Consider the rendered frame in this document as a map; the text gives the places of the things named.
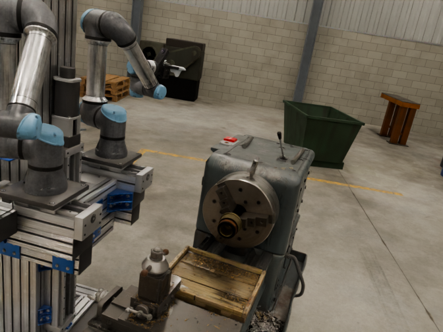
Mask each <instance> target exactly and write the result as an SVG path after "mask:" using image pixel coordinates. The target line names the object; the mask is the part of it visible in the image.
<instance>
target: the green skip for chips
mask: <svg viewBox="0 0 443 332"><path fill-rule="evenodd" d="M283 102H284V135H283V142H284V143H286V144H291V145H294V146H299V147H303V148H307V149H309V150H312V151H313V152H314V154H315V156H314V159H313V161H312V163H311V165H310V166H313V167H325V168H331V169H343V165H344V162H343V160H344V158H345V156H346V155H347V153H348V151H349V149H350V147H351V145H352V143H353V141H354V139H355V138H356V136H357V134H358V132H359V130H360V129H361V127H362V125H363V126H364V125H365V123H364V122H362V121H360V120H358V119H356V118H354V117H352V116H350V115H348V114H346V113H343V112H341V111H339V110H337V109H335V108H333V107H330V106H325V105H316V104H311V103H302V102H296V101H287V100H283Z"/></svg>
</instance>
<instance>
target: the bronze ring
mask: <svg viewBox="0 0 443 332"><path fill-rule="evenodd" d="M241 227H242V221H241V219H240V217H239V216H238V215H237V214H235V213H230V212H229V213H225V214H223V215H222V216H221V217H220V221H219V223H218V233H219V235H220V236H222V237H223V238H233V237H234V236H235V235H236V234H237V233H238V232H239V231H240V230H241Z"/></svg>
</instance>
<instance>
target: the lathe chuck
mask: <svg viewBox="0 0 443 332"><path fill-rule="evenodd" d="M247 177H249V174H245V173H235V174H231V175H228V176H226V177H224V178H222V179H221V180H220V181H218V182H217V183H216V184H215V185H213V187H211V189H209V191H208V192H207V194H206V196H205V198H204V202H203V207H202V211H203V217H204V221H205V224H206V226H207V228H208V229H209V231H210V232H211V233H212V234H213V235H214V236H215V237H216V236H217V235H218V223H219V221H220V217H221V216H222V215H223V214H222V213H221V211H220V209H221V208H222V207H221V206H220V204H219V201H220V199H219V198H218V195H217V194H216V190H217V189H218V186H217V184H218V183H220V182H222V181H224V182H225V184H226V186H227V187H228V189H229V191H230V193H231V195H232V197H233V199H234V201H235V203H236V204H238V205H241V206H243V207H244V208H245V209H246V211H247V212H252V213H261V214H266V215H273V216H274V221H273V223H272V224H270V223H269V224H268V225H267V227H259V226H255V228H254V227H247V228H246V229H245V228H241V230H240V231H239V232H238V233H237V234H236V235H235V236H234V237H233V238H227V239H225V241H224V242H223V243H224V244H226V245H228V246H230V247H234V248H252V247H254V246H257V245H259V244H260V243H262V242H263V241H264V240H266V238H267V237H268V235H269V234H270V232H271V230H272V229H273V227H274V225H275V223H276V220H277V217H278V203H277V201H276V197H275V196H274V193H273V192H272V190H271V189H270V187H269V186H268V185H267V184H266V183H265V182H263V181H262V180H260V179H259V178H257V177H255V176H252V178H253V179H254V180H249V179H247Z"/></svg>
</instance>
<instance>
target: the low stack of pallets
mask: <svg viewBox="0 0 443 332"><path fill-rule="evenodd" d="M86 77H87V76H82V77H80V78H81V79H82V82H80V84H81V85H80V97H84V96H85V95H86ZM124 80H125V82H124ZM130 80H131V79H130V77H125V76H122V77H120V76H117V75H112V74H106V77H105V96H106V97H112V101H113V102H117V101H119V100H121V99H123V98H124V97H126V96H128V95H129V91H128V90H129V88H130ZM123 87H124V88H123ZM123 93H124V94H123Z"/></svg>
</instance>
